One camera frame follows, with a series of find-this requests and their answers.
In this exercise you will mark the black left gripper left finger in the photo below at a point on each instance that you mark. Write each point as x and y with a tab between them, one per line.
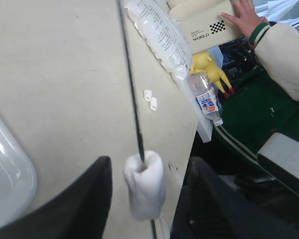
79	212

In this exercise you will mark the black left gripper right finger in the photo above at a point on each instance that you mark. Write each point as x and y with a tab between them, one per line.
209	209

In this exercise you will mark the white marshmallow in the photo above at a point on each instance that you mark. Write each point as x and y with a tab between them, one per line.
147	95
146	185
153	104

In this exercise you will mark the thin metal skewer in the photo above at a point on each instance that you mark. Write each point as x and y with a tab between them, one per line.
139	136

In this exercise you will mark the cream jacket sleeve forearm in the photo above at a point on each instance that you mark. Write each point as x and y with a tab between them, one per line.
277	48

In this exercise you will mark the person's bare hand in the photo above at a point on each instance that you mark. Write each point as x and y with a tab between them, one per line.
246	18

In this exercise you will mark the white rectangular plastic tray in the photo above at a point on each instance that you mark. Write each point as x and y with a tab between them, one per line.
18	181

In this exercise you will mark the green jacket with white stripes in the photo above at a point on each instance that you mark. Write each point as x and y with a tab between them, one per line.
256	110

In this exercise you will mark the clear plastic water bottle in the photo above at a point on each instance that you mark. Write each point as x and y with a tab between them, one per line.
206	97

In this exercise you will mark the yellow rubber chicken toy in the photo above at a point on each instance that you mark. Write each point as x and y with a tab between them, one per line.
203	61

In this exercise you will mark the clear marshmallow bag with print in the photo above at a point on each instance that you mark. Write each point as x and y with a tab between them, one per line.
162	35

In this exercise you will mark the beige box with checker print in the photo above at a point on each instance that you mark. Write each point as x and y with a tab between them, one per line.
203	25

